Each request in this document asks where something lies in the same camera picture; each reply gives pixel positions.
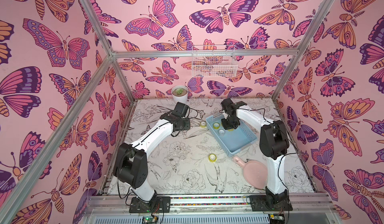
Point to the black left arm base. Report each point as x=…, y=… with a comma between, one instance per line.
x=158, y=204

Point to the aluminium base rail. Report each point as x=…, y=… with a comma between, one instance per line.
x=224, y=203

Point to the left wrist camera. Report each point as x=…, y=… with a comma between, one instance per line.
x=181, y=110

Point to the clear white tape roll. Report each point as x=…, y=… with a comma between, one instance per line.
x=221, y=132

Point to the white wire wall basket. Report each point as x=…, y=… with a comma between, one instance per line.
x=214, y=63

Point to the light blue storage basket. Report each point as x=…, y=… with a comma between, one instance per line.
x=234, y=140

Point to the yellow tape roll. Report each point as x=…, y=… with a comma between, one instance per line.
x=216, y=126
x=203, y=124
x=212, y=158

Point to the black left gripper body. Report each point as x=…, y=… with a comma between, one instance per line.
x=185, y=124

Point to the pink dustpan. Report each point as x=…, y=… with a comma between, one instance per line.
x=254, y=172

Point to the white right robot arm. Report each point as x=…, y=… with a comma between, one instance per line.
x=274, y=142

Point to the white plant pot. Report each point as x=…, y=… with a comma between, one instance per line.
x=182, y=99

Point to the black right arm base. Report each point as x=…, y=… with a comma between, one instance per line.
x=270, y=202

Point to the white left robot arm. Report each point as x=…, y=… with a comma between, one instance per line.
x=131, y=165

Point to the green succulent plant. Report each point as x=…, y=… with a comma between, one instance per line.
x=179, y=91

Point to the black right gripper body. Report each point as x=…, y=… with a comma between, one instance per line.
x=231, y=123

